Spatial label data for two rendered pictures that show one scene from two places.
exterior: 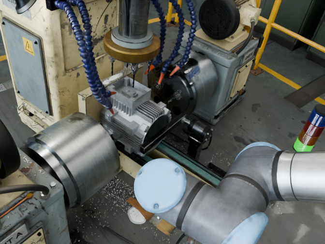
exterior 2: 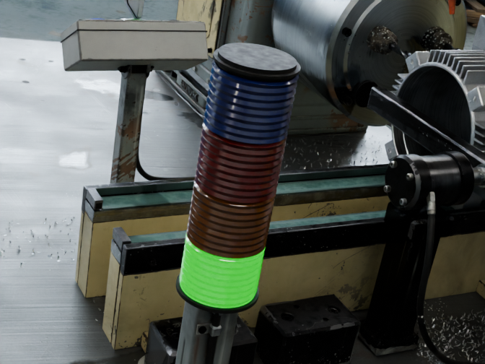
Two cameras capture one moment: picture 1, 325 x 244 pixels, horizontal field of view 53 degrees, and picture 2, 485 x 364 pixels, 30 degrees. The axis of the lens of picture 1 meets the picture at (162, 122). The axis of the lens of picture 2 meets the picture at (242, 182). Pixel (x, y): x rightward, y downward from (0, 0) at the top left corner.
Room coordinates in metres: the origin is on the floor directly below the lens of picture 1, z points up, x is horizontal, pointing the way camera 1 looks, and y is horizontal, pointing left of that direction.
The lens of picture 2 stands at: (1.15, -1.04, 1.40)
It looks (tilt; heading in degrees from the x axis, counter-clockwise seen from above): 25 degrees down; 117
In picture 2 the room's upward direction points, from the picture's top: 10 degrees clockwise
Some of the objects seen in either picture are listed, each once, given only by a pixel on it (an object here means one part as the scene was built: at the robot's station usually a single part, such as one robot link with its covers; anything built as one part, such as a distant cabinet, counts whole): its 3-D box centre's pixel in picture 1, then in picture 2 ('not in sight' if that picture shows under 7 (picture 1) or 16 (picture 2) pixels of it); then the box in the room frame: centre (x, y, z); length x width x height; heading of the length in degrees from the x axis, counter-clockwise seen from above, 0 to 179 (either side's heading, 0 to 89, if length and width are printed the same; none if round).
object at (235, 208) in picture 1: (225, 218); not in sight; (0.31, -0.13, 1.36); 0.12 x 0.12 x 0.09; 62
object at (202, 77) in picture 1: (186, 80); not in sight; (1.19, -0.08, 1.04); 0.41 x 0.25 x 0.25; 148
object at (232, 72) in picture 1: (214, 68); not in sight; (1.41, -0.22, 0.99); 0.35 x 0.31 x 0.37; 148
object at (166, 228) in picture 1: (150, 214); not in sight; (0.66, -0.01, 0.80); 0.21 x 0.05 x 0.01; 59
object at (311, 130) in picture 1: (314, 126); (240, 157); (0.88, -0.52, 1.14); 0.06 x 0.06 x 0.04
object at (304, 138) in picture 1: (309, 135); (230, 211); (0.88, -0.52, 1.10); 0.06 x 0.06 x 0.04
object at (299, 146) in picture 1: (303, 144); (221, 264); (0.88, -0.52, 1.05); 0.06 x 0.06 x 0.04
